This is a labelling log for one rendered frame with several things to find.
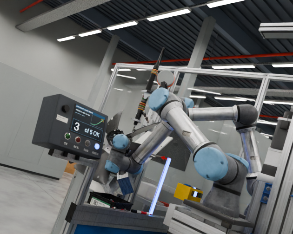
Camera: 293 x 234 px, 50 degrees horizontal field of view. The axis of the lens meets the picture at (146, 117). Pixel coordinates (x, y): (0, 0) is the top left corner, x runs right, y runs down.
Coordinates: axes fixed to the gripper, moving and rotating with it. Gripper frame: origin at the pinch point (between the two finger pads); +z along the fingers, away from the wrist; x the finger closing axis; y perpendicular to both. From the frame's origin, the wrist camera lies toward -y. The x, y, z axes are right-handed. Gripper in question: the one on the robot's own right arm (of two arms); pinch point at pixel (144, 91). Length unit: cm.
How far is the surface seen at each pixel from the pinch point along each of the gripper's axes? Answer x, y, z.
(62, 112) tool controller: -86, 37, -28
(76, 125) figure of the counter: -79, 39, -30
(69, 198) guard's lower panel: 90, 105, 105
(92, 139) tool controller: -70, 42, -33
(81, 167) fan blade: -23, 59, 8
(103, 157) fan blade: -11, 49, 5
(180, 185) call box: 15, 50, -38
